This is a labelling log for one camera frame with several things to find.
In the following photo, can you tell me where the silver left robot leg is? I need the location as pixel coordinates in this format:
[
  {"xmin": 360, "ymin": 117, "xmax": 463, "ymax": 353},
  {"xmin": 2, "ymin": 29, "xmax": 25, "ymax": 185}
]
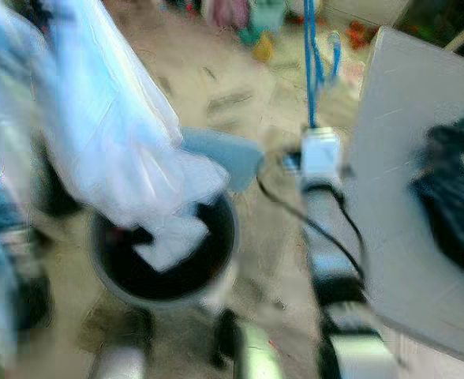
[{"xmin": 98, "ymin": 308, "xmax": 154, "ymax": 379}]

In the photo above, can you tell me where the silver right robot leg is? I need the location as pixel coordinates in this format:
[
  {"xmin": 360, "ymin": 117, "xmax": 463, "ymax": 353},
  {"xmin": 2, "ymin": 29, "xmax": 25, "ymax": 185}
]
[{"xmin": 212, "ymin": 312, "xmax": 288, "ymax": 379}]

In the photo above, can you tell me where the silver robot leg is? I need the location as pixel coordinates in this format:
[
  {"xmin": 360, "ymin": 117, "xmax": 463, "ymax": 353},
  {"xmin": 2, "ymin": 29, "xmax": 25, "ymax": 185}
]
[
  {"xmin": 98, "ymin": 308, "xmax": 154, "ymax": 379},
  {"xmin": 212, "ymin": 312, "xmax": 288, "ymax": 379}
]

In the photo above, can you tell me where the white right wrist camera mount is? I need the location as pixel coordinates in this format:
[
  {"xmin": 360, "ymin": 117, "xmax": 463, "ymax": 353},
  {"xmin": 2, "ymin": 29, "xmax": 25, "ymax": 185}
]
[{"xmin": 301, "ymin": 128, "xmax": 342, "ymax": 189}]

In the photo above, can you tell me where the yellow plastic toy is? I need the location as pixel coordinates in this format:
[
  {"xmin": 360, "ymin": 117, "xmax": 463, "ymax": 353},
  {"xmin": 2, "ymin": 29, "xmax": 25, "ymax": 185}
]
[{"xmin": 252, "ymin": 32, "xmax": 275, "ymax": 64}]

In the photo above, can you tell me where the purple bag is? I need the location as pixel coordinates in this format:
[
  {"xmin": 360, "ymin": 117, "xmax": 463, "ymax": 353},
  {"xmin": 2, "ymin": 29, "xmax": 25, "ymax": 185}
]
[{"xmin": 200, "ymin": 0, "xmax": 249, "ymax": 32}]

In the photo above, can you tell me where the blue plastic clothes hanger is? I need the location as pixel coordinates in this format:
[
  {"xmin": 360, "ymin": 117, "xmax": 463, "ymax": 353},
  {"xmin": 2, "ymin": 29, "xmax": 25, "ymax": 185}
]
[{"xmin": 301, "ymin": 0, "xmax": 342, "ymax": 129}]

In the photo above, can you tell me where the grey plastic folding table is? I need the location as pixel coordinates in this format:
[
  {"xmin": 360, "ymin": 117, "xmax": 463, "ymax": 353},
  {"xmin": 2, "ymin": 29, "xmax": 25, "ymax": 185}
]
[{"xmin": 350, "ymin": 26, "xmax": 464, "ymax": 372}]

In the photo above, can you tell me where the grey round laundry basket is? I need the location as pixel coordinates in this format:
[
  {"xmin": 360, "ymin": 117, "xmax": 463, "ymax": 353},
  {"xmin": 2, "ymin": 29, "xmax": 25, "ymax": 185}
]
[{"xmin": 88, "ymin": 189, "xmax": 239, "ymax": 310}]

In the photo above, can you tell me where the blue white plaid shirt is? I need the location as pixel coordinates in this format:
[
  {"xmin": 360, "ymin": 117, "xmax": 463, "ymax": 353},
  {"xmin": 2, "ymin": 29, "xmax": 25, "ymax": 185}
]
[{"xmin": 410, "ymin": 107, "xmax": 464, "ymax": 281}]

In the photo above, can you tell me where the teal plastic basket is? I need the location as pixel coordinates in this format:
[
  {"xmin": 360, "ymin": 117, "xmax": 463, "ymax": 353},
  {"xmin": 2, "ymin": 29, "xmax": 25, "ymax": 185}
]
[{"xmin": 248, "ymin": 0, "xmax": 288, "ymax": 34}]

